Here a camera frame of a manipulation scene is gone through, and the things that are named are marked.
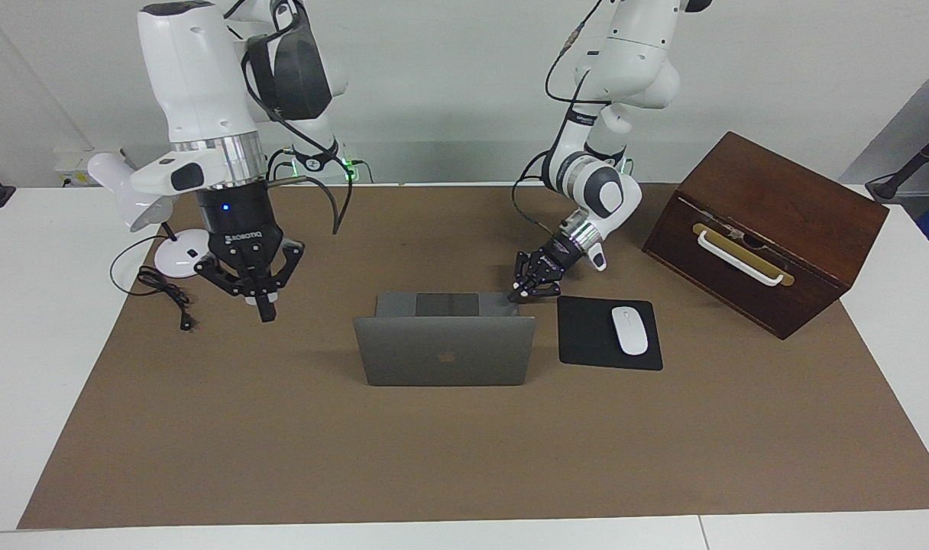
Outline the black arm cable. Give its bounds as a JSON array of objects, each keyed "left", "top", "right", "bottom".
[
  {"left": 510, "top": 0, "right": 615, "bottom": 249},
  {"left": 224, "top": 0, "right": 355, "bottom": 236}
]

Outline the brass handle plate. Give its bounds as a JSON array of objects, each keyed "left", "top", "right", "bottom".
[{"left": 692, "top": 223, "right": 795, "bottom": 288}]

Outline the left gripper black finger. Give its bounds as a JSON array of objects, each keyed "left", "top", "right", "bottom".
[
  {"left": 520, "top": 269, "right": 563, "bottom": 302},
  {"left": 509, "top": 251, "right": 542, "bottom": 300}
]

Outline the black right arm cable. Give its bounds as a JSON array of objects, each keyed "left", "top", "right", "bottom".
[{"left": 224, "top": 0, "right": 355, "bottom": 236}]

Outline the black stand pole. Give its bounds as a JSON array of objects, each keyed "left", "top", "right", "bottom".
[{"left": 866, "top": 122, "right": 929, "bottom": 203}]

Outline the white box handle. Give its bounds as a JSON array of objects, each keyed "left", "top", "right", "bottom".
[{"left": 698, "top": 231, "right": 786, "bottom": 288}]

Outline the dark brown wooden box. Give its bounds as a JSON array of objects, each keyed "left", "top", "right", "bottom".
[{"left": 642, "top": 131, "right": 890, "bottom": 341}]

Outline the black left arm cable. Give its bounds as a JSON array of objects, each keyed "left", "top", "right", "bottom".
[{"left": 510, "top": 0, "right": 615, "bottom": 249}]

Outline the white computer mouse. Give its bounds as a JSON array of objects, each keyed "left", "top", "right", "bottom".
[{"left": 612, "top": 306, "right": 649, "bottom": 357}]

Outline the black lamp power cable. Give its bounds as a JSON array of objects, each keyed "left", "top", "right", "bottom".
[{"left": 110, "top": 233, "right": 198, "bottom": 332}]

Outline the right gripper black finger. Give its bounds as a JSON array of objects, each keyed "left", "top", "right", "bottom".
[
  {"left": 266, "top": 242, "right": 305, "bottom": 322},
  {"left": 194, "top": 256, "right": 267, "bottom": 322}
]

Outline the white power strip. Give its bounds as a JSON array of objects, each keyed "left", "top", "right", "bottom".
[{"left": 54, "top": 149, "right": 129, "bottom": 189}]

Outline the grey laptop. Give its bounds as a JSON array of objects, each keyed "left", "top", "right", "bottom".
[{"left": 353, "top": 290, "right": 538, "bottom": 387}]

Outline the brown table mat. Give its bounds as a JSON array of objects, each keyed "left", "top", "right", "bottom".
[{"left": 18, "top": 183, "right": 929, "bottom": 530}]

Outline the white desk lamp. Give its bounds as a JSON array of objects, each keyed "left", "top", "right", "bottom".
[{"left": 88, "top": 151, "right": 221, "bottom": 280}]

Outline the black mouse pad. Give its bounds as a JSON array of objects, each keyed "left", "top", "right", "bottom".
[{"left": 557, "top": 296, "right": 664, "bottom": 372}]

